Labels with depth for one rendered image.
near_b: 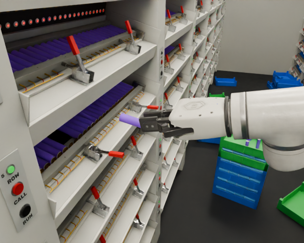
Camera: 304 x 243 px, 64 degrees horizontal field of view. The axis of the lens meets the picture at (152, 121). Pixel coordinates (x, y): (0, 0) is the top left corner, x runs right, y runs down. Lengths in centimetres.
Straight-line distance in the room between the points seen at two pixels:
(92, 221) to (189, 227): 100
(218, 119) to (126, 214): 64
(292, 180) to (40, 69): 198
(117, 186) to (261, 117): 52
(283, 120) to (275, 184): 168
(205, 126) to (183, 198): 139
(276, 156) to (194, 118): 16
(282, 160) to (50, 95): 42
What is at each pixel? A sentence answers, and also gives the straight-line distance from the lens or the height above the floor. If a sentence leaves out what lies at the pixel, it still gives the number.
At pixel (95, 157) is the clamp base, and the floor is 93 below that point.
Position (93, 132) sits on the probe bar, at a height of 96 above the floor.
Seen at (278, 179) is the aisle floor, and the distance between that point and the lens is 216.
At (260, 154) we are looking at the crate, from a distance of 158.
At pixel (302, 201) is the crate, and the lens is 204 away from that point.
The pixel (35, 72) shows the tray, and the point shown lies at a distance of 48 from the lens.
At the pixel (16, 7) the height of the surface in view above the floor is 126.
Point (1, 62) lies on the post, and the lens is 35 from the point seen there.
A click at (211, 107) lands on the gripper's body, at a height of 110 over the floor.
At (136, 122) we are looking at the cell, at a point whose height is 104.
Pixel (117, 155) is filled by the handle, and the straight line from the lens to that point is 56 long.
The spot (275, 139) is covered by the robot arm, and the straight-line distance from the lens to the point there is 45.
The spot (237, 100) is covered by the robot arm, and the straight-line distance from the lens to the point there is 44.
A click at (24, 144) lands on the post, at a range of 39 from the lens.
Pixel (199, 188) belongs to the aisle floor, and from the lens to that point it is 189.
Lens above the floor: 128
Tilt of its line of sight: 28 degrees down
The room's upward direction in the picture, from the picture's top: straight up
